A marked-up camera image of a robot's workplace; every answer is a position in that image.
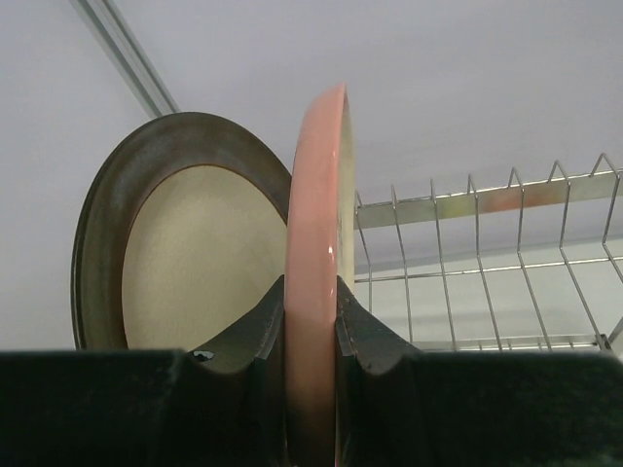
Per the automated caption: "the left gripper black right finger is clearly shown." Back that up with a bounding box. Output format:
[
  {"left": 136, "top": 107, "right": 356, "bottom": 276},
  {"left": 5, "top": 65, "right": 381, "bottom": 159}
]
[{"left": 335, "top": 282, "right": 622, "bottom": 466}]

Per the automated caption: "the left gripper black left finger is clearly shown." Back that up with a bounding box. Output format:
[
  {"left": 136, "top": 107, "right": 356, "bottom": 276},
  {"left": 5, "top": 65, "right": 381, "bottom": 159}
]
[{"left": 1, "top": 280, "right": 286, "bottom": 466}]

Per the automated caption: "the cream plate with metallic rim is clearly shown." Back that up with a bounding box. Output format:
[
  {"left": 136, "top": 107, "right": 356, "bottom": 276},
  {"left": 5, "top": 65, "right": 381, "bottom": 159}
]
[{"left": 70, "top": 112, "right": 291, "bottom": 350}]

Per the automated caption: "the pink and cream floral plate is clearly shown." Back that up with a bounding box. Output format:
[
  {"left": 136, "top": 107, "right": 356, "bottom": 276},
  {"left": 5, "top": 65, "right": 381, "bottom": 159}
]
[{"left": 284, "top": 84, "right": 354, "bottom": 466}]

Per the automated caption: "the steel two-tier dish rack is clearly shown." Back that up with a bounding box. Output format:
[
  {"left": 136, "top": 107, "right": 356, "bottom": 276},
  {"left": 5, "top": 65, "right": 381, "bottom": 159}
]
[{"left": 354, "top": 155, "right": 622, "bottom": 355}]

